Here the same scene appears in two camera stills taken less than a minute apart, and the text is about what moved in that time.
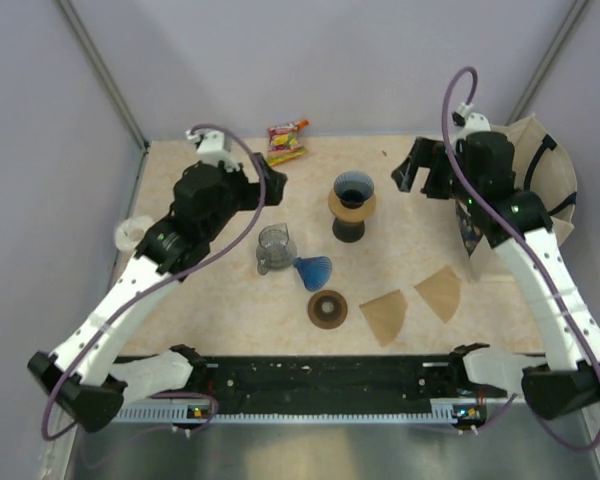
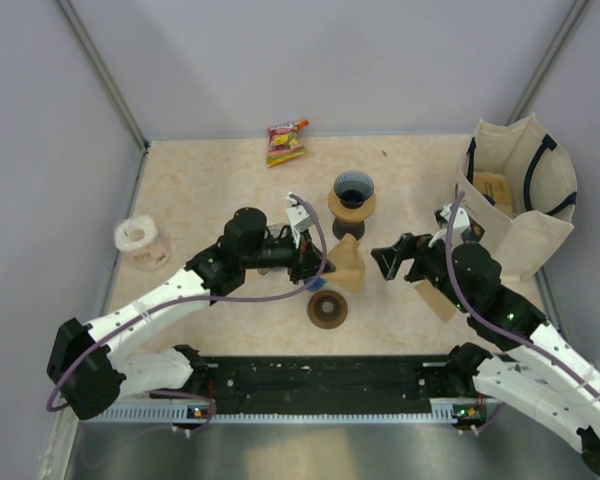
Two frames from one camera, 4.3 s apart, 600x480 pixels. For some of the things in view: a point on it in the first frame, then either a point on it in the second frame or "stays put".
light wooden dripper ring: x=350 y=215 stays put
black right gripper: x=421 y=154 -> x=390 y=258
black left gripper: x=274 y=182 -> x=308 y=260
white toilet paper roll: x=130 y=231 stays put
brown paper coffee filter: x=386 y=313 -> x=348 y=261
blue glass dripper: x=353 y=188 stays put
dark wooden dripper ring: x=327 y=309 stays put
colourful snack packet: x=283 y=142 stays put
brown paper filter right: x=442 y=288 stays put
